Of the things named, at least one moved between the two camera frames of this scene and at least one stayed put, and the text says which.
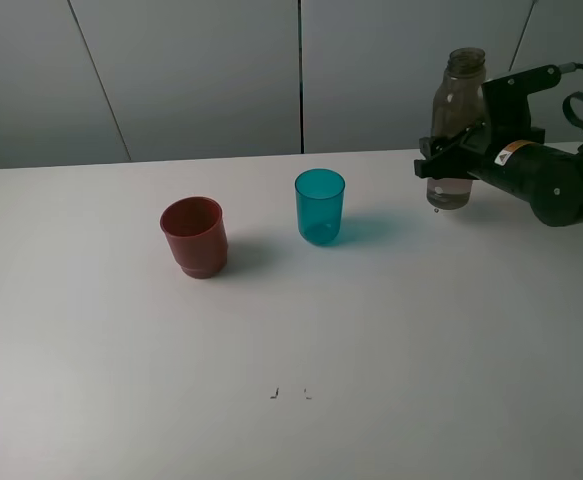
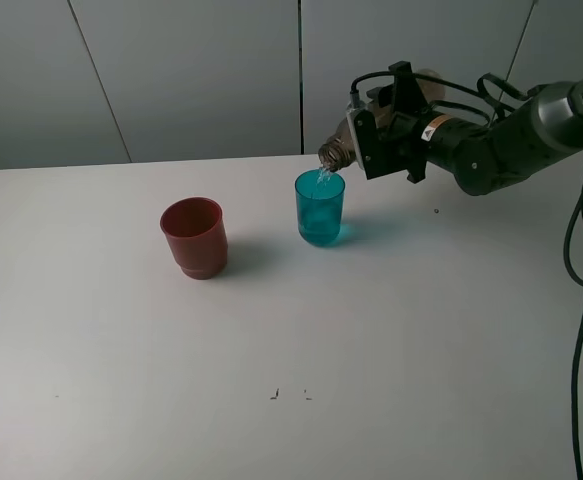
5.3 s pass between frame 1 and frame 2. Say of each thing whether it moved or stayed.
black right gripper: moved
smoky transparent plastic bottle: moved
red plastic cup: stayed
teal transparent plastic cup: stayed
